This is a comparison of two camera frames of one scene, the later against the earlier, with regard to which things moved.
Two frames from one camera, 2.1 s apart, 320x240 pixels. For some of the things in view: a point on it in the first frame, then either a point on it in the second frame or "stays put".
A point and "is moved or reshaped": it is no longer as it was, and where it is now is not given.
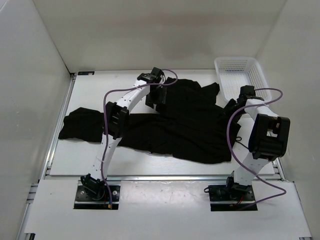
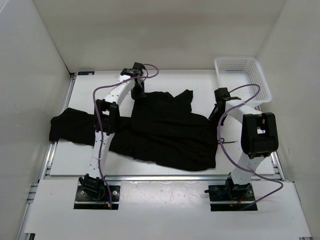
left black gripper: [160, 100] to [140, 95]
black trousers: [188, 125] is moved or reshaped
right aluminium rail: [278, 169] stays put
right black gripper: [231, 103] to [212, 117]
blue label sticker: [85, 73] stays put
